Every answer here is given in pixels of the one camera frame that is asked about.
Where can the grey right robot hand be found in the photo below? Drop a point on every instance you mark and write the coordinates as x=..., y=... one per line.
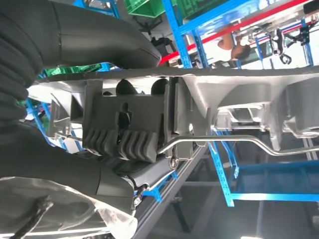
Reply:
x=100, y=36

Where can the blue metal shelf rack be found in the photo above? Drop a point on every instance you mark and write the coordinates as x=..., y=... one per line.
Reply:
x=178, y=39

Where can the green plastic crate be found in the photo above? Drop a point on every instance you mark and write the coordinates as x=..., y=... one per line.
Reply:
x=75, y=70
x=149, y=8

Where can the black office chair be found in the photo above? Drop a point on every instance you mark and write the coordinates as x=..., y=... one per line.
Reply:
x=159, y=44

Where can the person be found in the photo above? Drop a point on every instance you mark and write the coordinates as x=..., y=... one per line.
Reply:
x=236, y=51

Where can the clear plastic film wrap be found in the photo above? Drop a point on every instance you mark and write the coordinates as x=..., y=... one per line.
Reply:
x=112, y=217

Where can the red barrier tape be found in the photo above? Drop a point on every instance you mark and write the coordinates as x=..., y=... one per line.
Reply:
x=274, y=14

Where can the black white background machine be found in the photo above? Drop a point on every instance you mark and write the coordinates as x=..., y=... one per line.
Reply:
x=279, y=43

